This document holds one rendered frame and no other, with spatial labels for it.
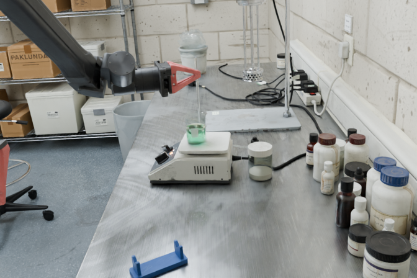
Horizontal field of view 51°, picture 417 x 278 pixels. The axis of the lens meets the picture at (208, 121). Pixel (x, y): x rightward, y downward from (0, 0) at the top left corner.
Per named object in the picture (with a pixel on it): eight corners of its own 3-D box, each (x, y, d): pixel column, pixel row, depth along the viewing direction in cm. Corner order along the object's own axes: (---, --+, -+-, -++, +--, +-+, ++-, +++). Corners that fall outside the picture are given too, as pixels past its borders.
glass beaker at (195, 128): (211, 145, 107) (209, 113, 104) (190, 149, 105) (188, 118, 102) (201, 137, 112) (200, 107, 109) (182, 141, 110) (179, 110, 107)
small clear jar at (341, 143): (345, 162, 112) (347, 139, 110) (344, 172, 107) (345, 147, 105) (322, 160, 115) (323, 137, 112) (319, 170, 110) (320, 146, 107)
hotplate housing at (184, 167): (148, 185, 107) (144, 155, 105) (159, 162, 119) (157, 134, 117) (239, 185, 105) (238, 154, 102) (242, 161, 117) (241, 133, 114)
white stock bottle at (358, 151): (354, 182, 103) (356, 142, 99) (338, 172, 108) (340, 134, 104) (372, 176, 105) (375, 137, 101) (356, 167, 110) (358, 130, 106)
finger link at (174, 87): (195, 56, 106) (156, 59, 104) (201, 61, 100) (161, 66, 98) (197, 83, 109) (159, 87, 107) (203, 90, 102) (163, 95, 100)
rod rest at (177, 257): (135, 284, 74) (133, 266, 73) (128, 272, 77) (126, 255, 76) (188, 263, 78) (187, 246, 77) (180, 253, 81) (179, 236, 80)
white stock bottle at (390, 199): (379, 218, 88) (384, 159, 84) (416, 231, 83) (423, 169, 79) (362, 234, 84) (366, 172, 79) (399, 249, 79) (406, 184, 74)
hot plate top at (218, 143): (177, 154, 104) (177, 151, 104) (185, 135, 115) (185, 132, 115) (228, 154, 103) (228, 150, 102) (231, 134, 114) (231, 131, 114)
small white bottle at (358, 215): (347, 232, 84) (349, 195, 82) (363, 231, 84) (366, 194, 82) (352, 241, 82) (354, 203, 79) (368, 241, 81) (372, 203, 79)
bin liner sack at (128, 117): (115, 180, 274) (106, 118, 260) (125, 158, 305) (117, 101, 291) (169, 178, 273) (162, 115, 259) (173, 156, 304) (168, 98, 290)
